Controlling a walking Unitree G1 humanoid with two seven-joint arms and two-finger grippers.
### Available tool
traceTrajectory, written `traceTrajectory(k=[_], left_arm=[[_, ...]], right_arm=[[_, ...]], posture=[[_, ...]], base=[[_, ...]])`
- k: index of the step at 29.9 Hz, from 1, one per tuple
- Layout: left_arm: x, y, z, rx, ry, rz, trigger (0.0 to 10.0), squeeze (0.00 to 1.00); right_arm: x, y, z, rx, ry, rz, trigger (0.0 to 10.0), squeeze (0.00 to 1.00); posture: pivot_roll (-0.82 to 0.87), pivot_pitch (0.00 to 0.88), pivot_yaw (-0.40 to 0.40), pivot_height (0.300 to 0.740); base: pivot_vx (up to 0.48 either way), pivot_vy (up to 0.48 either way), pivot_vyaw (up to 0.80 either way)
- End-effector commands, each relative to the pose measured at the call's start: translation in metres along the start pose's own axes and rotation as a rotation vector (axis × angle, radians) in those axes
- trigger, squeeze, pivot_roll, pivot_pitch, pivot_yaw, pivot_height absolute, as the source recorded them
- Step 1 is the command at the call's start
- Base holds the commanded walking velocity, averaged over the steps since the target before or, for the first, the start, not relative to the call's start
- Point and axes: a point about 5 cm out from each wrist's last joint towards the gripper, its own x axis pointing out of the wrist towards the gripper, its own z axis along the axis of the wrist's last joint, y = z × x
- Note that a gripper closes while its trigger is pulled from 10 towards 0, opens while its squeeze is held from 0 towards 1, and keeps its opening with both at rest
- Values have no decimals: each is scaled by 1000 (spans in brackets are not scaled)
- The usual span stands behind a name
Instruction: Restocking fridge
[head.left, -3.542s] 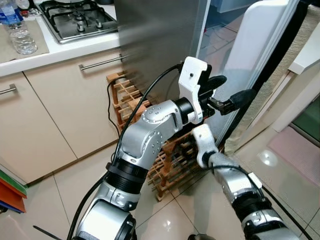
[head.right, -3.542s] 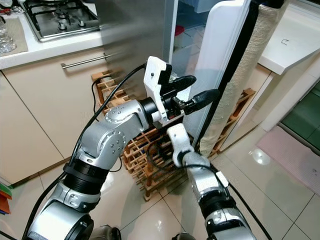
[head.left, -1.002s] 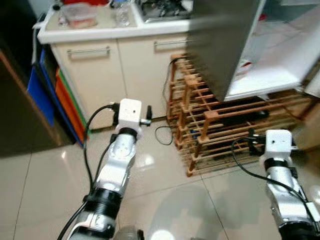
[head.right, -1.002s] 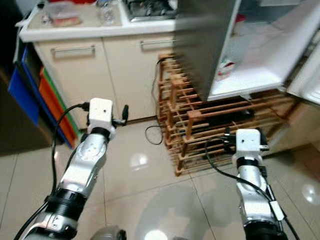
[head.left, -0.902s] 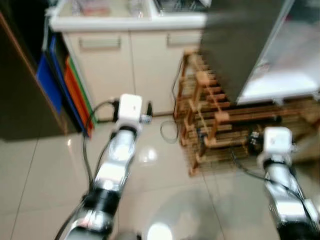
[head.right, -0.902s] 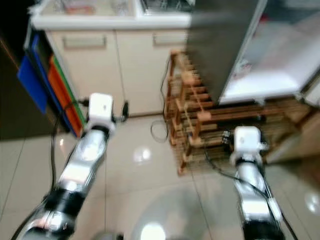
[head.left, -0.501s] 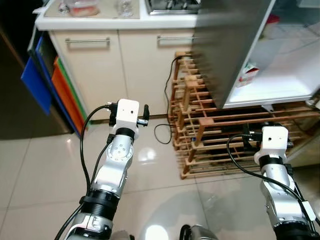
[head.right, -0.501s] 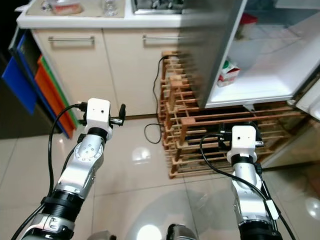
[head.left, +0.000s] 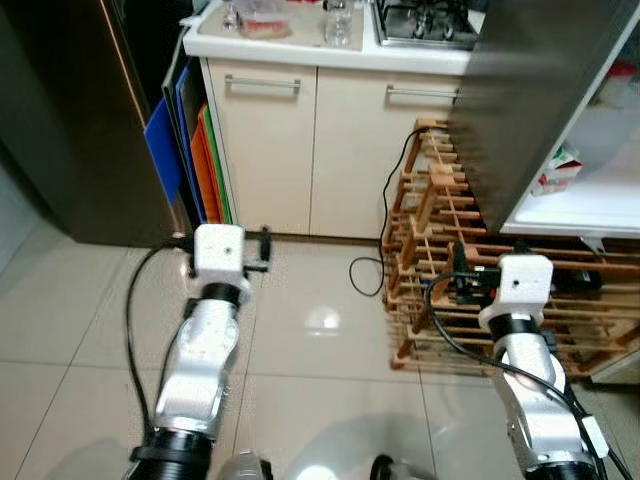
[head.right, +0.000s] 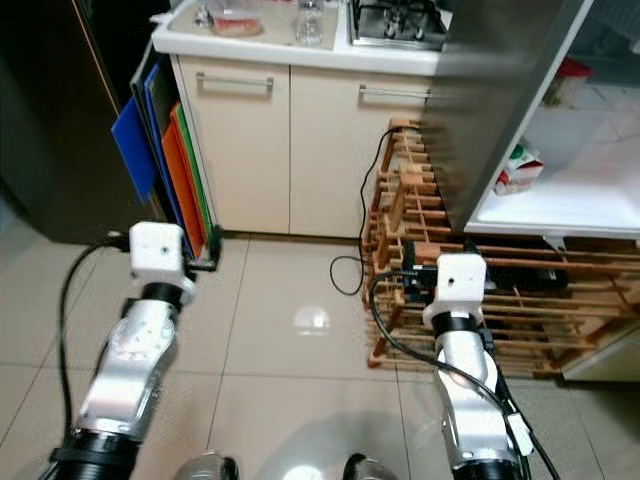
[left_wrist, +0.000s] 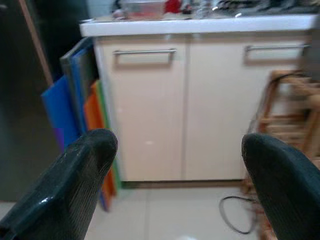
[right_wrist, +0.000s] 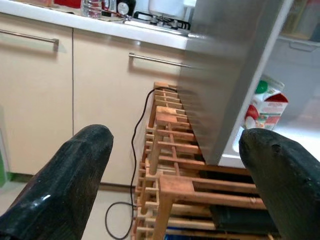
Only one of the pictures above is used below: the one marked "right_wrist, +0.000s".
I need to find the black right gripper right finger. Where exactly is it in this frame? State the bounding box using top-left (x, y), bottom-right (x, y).
top-left (239, 128), bottom-right (320, 240)

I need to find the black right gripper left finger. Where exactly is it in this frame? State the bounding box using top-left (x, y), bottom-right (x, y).
top-left (0, 124), bottom-right (115, 240)

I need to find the clear water bottle blue cap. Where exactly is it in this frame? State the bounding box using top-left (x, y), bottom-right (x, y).
top-left (82, 0), bottom-right (104, 18)

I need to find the steel mini fridge body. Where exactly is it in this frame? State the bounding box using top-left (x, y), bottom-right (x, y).
top-left (178, 0), bottom-right (320, 169)

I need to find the red white drink carton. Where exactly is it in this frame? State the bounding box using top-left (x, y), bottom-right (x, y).
top-left (243, 79), bottom-right (290, 133)

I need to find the cream kitchen cabinet unit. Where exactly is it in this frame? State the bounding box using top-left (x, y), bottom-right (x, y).
top-left (0, 0), bottom-right (198, 191)

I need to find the wooden slatted rack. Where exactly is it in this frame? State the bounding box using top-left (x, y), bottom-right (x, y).
top-left (130, 80), bottom-right (284, 240)

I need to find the beige container red lid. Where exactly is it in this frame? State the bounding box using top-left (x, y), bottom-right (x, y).
top-left (282, 0), bottom-right (317, 39)

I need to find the red coffee machine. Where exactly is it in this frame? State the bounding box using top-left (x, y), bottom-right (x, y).
top-left (53, 0), bottom-right (84, 8)

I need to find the dark bottle round label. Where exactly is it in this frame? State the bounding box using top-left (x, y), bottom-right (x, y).
top-left (115, 0), bottom-right (137, 17)

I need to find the white cooking pot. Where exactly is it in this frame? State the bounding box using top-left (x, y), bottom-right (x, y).
top-left (148, 0), bottom-right (186, 18)

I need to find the thin black floor cable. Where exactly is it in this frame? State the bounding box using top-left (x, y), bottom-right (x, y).
top-left (104, 85), bottom-right (179, 240)

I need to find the steel cabinet bar handle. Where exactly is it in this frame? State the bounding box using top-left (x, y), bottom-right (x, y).
top-left (0, 28), bottom-right (60, 53)
top-left (128, 52), bottom-right (194, 70)

